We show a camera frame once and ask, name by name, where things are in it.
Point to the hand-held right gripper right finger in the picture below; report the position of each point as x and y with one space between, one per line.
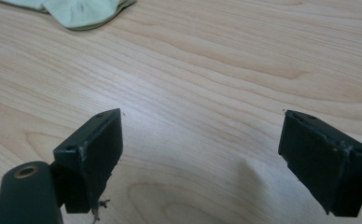
319 161

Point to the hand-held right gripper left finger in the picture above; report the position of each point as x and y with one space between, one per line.
98 149

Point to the beige sock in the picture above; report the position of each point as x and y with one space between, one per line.
86 12

